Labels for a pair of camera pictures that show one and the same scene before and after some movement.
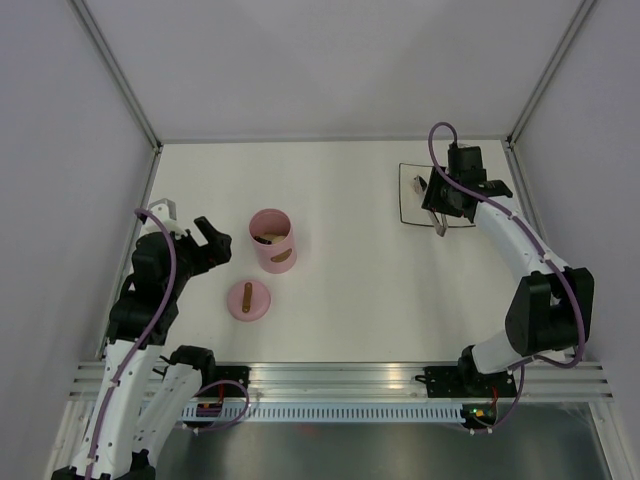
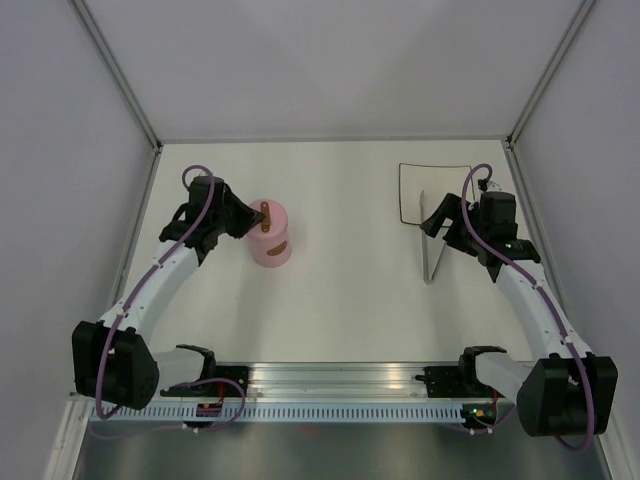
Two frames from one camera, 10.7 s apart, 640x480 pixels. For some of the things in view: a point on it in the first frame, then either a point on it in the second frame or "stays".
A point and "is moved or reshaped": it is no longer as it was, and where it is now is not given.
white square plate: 410,200 stays
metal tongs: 439,220 is moved or reshaped
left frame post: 116,71 stays
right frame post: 573,29 stays
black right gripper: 432,198 to 449,208
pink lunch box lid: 248,300 to 275,220
